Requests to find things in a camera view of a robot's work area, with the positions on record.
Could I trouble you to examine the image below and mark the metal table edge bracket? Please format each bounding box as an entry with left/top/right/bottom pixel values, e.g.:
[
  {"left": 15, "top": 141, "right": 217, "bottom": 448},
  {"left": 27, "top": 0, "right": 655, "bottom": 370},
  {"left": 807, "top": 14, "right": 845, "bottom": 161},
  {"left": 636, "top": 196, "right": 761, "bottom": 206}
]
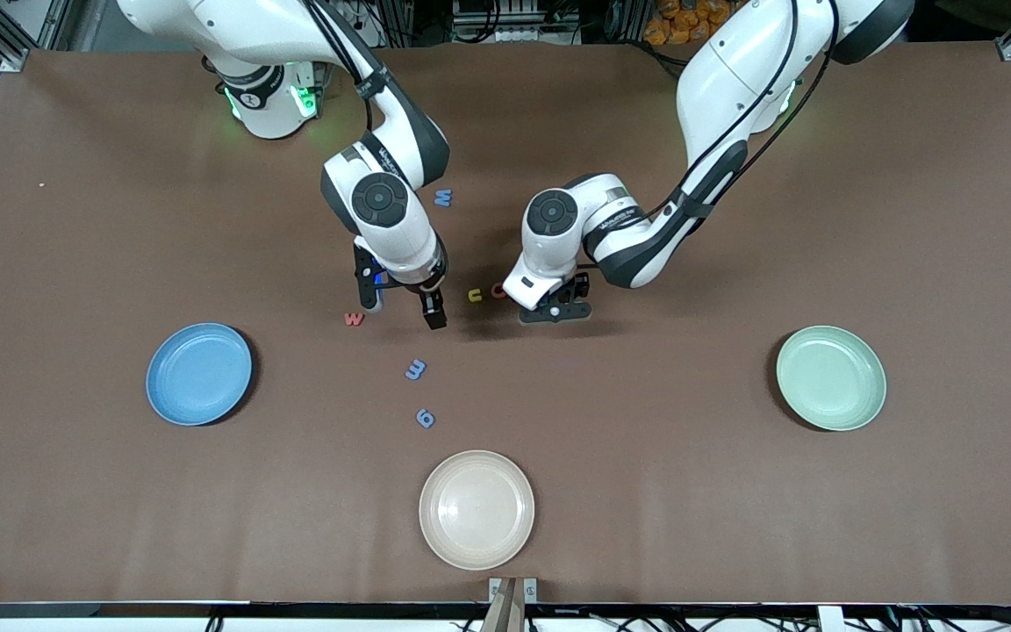
[{"left": 481, "top": 577, "right": 539, "bottom": 632}]

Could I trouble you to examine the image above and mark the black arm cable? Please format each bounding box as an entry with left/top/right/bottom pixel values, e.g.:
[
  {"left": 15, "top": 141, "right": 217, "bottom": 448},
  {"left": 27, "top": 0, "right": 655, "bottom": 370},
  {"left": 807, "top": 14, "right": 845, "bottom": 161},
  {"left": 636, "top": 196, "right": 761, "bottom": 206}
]
[
  {"left": 299, "top": 0, "right": 392, "bottom": 133},
  {"left": 598, "top": 0, "right": 842, "bottom": 264}
]

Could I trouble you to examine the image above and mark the background equipment rack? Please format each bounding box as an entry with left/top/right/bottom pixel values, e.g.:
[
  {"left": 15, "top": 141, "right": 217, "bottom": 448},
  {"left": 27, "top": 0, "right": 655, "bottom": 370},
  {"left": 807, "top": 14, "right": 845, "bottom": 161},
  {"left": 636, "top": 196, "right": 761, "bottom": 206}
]
[{"left": 448, "top": 0, "right": 590, "bottom": 45}]

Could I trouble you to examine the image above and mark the beige plate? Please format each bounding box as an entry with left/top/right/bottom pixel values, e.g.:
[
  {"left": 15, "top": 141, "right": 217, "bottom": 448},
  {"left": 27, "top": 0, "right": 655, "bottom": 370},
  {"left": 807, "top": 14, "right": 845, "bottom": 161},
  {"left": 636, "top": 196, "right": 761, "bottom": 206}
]
[{"left": 419, "top": 449, "right": 536, "bottom": 571}]

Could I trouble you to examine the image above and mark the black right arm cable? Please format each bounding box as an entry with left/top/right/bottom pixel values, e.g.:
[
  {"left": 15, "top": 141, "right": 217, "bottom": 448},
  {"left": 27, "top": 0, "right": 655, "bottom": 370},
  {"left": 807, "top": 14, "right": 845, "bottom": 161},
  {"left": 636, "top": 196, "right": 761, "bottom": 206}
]
[{"left": 299, "top": 0, "right": 392, "bottom": 133}]

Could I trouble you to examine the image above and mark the green plate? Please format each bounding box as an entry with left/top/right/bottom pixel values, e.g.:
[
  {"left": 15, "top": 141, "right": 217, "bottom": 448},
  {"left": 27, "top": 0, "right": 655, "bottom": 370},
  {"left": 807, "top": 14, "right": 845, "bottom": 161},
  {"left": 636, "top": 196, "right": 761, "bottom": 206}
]
[{"left": 775, "top": 325, "right": 888, "bottom": 433}]

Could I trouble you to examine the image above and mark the brown table cover mat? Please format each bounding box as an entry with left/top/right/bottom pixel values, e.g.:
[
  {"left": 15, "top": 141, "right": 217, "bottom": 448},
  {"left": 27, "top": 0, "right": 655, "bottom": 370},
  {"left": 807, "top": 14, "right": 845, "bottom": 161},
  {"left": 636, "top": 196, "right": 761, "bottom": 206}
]
[{"left": 0, "top": 39, "right": 1011, "bottom": 607}]

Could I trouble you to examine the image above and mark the orange objects pile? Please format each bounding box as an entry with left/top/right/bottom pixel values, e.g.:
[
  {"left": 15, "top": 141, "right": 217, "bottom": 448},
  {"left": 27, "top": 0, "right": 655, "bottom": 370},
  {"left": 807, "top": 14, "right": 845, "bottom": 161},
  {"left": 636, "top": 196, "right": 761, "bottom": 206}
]
[{"left": 643, "top": 0, "right": 739, "bottom": 47}]

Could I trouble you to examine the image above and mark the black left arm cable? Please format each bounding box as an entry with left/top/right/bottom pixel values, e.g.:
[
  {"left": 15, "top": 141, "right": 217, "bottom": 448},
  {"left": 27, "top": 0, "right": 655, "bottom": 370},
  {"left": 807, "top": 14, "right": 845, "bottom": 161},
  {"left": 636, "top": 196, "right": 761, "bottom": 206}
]
[{"left": 598, "top": 0, "right": 842, "bottom": 264}]

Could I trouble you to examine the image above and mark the blue plate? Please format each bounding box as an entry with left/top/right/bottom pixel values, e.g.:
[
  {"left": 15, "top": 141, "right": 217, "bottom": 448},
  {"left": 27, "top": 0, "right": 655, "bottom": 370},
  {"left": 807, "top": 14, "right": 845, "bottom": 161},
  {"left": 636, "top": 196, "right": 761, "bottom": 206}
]
[{"left": 146, "top": 322, "right": 255, "bottom": 427}]

